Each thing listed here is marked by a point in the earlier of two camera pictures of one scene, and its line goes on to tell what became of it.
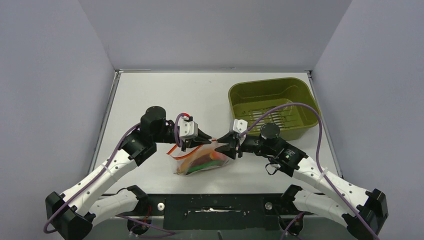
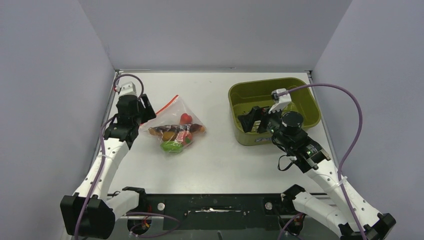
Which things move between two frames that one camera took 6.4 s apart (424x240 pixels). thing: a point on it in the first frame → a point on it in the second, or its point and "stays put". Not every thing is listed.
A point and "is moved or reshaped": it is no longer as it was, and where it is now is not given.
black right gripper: (231, 149) → (248, 120)
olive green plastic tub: (249, 100) stays put
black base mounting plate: (216, 211) stays put
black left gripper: (192, 143) → (143, 104)
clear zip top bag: (197, 158) is moved or reshaped
